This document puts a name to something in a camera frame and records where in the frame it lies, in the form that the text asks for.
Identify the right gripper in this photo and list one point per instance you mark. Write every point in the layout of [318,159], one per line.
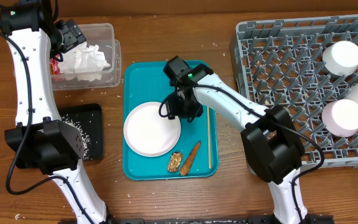
[173,109]

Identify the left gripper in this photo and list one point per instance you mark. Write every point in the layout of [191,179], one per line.
[73,35]

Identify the white napkin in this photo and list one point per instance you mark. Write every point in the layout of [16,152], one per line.
[84,63]

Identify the red snack wrapper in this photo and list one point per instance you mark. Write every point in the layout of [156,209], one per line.
[54,69]

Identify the large white plate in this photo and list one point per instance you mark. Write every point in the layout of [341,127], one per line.
[147,133]

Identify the wooden chopstick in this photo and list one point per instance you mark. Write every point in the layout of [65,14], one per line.
[209,138]

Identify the golden food scrap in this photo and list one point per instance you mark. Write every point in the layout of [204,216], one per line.
[174,162]

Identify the small white plate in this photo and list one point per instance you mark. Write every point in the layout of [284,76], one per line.
[341,117]

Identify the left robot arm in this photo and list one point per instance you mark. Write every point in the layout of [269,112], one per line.
[41,139]

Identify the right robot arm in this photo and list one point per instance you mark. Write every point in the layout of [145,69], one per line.
[272,146]

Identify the grey dishwasher rack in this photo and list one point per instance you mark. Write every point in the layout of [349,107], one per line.
[280,62]

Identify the clear plastic bin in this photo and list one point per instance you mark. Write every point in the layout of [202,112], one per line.
[102,35]

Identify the teal serving tray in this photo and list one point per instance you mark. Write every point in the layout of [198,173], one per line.
[145,82]

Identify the brown carrot-shaped food scrap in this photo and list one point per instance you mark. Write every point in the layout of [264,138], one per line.
[185,169]

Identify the black tray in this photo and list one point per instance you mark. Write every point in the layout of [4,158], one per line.
[91,118]

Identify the pile of white rice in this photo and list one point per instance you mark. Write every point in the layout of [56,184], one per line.
[85,137]

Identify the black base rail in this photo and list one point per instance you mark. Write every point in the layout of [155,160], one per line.
[263,219]

